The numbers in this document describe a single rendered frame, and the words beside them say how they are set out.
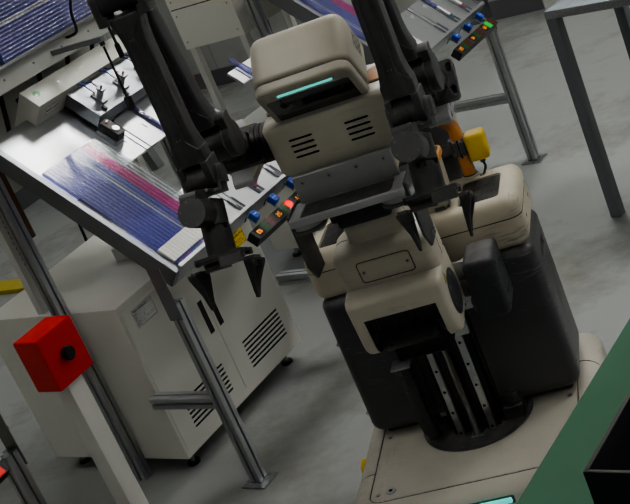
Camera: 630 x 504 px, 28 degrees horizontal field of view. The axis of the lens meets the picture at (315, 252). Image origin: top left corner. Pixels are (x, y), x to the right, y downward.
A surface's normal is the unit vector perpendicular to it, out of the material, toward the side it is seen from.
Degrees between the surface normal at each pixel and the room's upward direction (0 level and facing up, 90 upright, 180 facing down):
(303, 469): 0
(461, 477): 0
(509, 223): 90
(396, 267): 98
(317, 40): 42
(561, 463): 0
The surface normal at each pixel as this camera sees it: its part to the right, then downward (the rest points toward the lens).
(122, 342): -0.50, 0.50
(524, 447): -0.37, -0.86
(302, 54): -0.39, -0.35
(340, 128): -0.12, 0.55
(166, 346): 0.78, -0.09
